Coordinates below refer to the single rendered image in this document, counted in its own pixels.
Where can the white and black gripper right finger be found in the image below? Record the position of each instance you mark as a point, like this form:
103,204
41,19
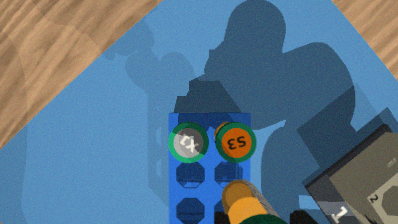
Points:
301,217

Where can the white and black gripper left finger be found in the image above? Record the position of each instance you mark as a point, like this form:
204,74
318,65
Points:
221,218

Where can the blue tube rack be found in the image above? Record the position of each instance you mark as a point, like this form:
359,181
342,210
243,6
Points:
197,198

